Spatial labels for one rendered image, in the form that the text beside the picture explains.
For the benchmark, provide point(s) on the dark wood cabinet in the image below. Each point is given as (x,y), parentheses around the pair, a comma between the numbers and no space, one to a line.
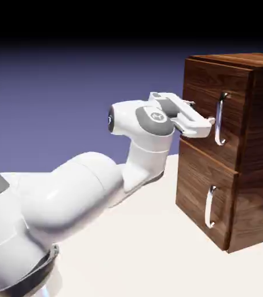
(261,139)

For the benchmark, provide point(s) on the dark wood cabinet door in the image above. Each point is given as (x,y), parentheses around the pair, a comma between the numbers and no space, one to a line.
(198,92)
(191,185)

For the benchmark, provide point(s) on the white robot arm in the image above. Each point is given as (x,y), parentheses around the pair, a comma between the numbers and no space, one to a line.
(59,197)

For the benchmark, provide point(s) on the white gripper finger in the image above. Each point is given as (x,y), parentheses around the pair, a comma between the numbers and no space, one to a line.
(210,120)
(189,102)

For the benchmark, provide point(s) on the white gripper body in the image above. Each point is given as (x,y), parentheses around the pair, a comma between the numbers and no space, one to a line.
(191,120)

